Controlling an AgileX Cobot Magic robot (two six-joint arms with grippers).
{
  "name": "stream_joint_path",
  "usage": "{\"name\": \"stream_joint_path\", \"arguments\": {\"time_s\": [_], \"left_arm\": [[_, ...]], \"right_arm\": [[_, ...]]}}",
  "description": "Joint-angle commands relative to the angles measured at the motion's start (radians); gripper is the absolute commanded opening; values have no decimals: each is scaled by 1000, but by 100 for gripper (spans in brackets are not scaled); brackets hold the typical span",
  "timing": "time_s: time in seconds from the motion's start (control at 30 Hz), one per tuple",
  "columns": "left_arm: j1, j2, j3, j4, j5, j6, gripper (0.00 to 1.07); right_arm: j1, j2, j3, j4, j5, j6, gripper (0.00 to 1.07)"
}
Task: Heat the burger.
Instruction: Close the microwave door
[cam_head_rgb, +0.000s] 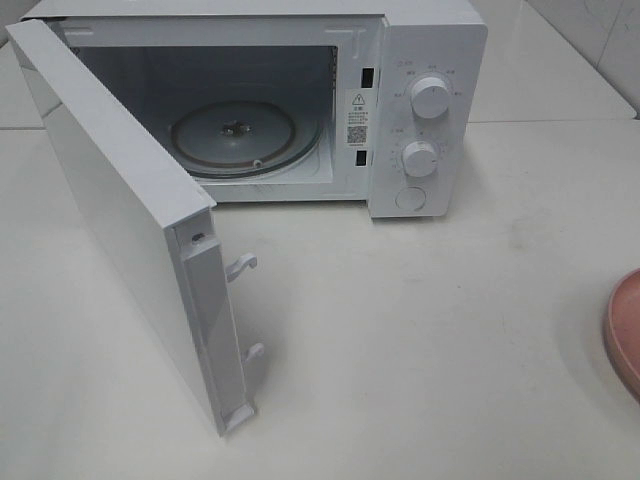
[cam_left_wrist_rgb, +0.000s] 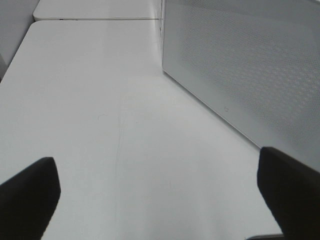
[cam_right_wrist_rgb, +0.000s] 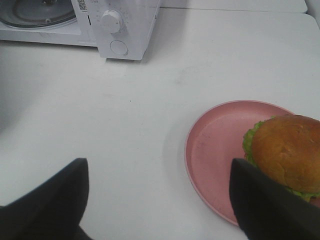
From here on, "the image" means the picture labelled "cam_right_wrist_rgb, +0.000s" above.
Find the white microwave knob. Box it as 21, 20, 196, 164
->
100, 9, 124, 34

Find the white microwave oven body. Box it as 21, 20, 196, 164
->
0, 0, 162, 61

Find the round white door release button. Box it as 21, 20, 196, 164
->
110, 40, 128, 56

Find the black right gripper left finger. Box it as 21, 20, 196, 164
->
0, 158, 90, 240

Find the white warning label sticker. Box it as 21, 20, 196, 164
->
77, 0, 88, 12

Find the pink round plate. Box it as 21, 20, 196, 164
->
185, 101, 320, 224

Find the glass microwave turntable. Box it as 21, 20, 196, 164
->
0, 0, 76, 28

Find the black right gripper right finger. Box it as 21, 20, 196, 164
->
229, 158, 320, 240

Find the burger with lettuce and cheese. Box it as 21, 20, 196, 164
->
242, 115, 320, 202

